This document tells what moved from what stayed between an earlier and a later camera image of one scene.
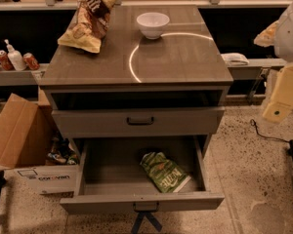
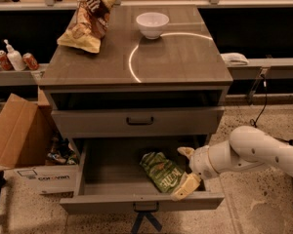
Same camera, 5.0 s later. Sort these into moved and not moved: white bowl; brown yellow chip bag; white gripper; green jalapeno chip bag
Moved: white gripper
Not moved: brown yellow chip bag; green jalapeno chip bag; white bowl
